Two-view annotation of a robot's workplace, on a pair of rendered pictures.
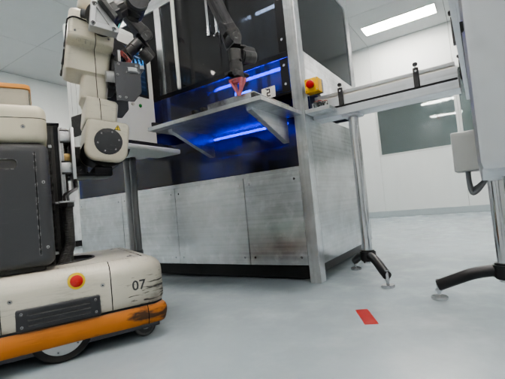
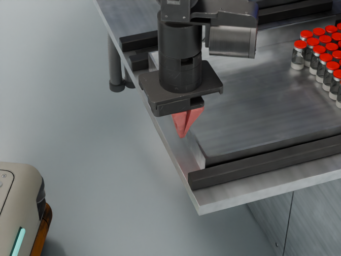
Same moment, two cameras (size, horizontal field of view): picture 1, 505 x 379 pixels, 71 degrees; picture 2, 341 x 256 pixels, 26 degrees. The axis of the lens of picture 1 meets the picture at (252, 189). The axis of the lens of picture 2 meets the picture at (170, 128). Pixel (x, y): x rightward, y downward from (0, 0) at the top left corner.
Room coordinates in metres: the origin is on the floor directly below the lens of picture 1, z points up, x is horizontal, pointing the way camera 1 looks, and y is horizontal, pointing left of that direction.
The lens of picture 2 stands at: (0.91, -0.45, 1.63)
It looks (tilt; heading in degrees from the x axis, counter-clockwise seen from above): 42 degrees down; 38
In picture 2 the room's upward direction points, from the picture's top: straight up
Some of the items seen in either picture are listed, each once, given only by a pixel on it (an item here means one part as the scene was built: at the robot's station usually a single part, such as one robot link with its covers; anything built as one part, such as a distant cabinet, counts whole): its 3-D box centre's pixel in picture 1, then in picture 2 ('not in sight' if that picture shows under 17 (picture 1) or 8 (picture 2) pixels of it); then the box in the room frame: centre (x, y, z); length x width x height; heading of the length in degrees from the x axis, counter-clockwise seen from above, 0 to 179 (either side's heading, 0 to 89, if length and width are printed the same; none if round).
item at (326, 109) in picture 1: (322, 111); not in sight; (1.81, -0.40, 0.87); 0.14 x 0.13 x 0.02; 147
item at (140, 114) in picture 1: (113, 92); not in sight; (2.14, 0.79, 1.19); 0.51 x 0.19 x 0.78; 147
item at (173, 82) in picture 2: (236, 69); (180, 69); (1.54, 0.02, 1.02); 0.10 x 0.07 x 0.07; 147
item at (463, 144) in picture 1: (465, 153); not in sight; (0.84, -0.51, 0.50); 0.12 x 0.05 x 0.09; 147
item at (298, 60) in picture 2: not in sight; (299, 55); (1.81, -0.02, 0.90); 0.02 x 0.02 x 0.05
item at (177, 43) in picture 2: (236, 56); (184, 31); (1.54, 0.02, 1.09); 0.07 x 0.06 x 0.07; 119
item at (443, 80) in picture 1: (379, 92); not in sight; (1.75, -0.68, 0.92); 0.69 x 0.15 x 0.16; 57
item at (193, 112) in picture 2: (236, 84); (172, 112); (1.53, 0.03, 0.95); 0.07 x 0.07 x 0.09; 57
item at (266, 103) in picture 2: (250, 108); (276, 87); (1.73, -0.03, 0.90); 0.34 x 0.26 x 0.04; 147
